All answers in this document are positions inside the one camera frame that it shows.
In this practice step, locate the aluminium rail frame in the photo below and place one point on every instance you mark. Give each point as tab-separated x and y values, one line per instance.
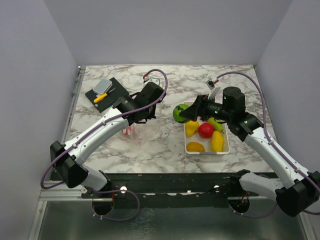
42	204

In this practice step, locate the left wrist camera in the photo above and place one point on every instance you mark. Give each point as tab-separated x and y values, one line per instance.
150	79

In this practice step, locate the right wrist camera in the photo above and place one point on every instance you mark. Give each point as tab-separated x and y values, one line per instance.
214	87

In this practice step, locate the clear zip top bag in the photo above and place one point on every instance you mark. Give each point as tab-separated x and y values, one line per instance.
142	133

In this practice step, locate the red strawberry toy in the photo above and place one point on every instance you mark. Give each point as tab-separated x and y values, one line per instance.
127	132

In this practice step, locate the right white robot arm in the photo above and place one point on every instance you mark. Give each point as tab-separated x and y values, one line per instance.
296	189

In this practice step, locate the white plastic basket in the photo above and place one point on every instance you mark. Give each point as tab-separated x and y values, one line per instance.
207	142

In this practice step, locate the yellow orange mango toy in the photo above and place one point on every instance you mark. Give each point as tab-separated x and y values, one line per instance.
195	147

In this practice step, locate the yellow lemon toy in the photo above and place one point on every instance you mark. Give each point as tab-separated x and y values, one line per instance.
217	142

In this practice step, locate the green pear toy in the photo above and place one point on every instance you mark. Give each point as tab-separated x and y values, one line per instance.
216	125

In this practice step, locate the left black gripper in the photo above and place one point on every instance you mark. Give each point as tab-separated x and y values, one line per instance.
152	114

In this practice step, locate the grey plastic box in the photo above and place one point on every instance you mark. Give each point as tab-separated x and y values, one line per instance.
102	86

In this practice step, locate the red apple toy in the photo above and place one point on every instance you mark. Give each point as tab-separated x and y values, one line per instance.
205	130

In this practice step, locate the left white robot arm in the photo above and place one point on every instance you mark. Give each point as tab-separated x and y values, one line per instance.
68	158

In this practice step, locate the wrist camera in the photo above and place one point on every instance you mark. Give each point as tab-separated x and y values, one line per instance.
214	87
150	79

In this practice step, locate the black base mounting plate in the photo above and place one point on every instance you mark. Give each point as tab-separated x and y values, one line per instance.
171	190

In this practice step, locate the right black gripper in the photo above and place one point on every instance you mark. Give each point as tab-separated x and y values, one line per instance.
198	108

